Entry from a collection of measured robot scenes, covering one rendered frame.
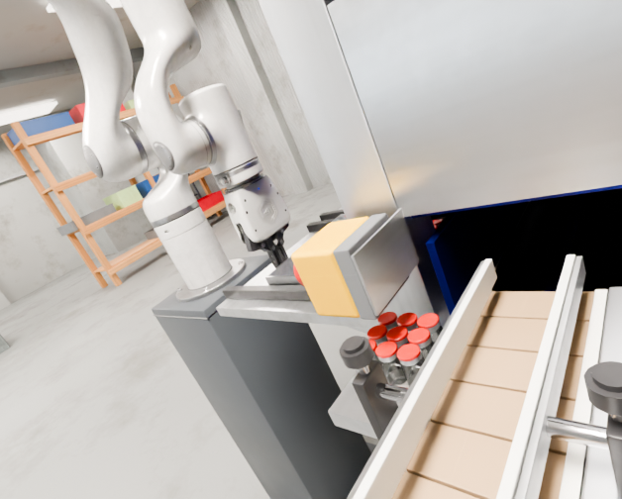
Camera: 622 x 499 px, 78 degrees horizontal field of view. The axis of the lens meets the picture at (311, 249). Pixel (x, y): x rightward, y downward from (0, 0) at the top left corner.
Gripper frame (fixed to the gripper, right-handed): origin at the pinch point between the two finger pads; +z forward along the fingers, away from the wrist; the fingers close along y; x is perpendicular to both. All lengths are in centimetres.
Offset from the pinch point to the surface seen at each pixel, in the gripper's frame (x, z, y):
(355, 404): -31.8, 3.8, -24.5
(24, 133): 547, -134, 143
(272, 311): -6.4, 4.2, -11.0
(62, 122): 556, -135, 197
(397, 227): -36.0, -9.6, -14.2
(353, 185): -31.6, -14.0, -12.5
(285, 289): -7.8, 2.1, -7.8
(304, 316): -13.4, 4.7, -11.0
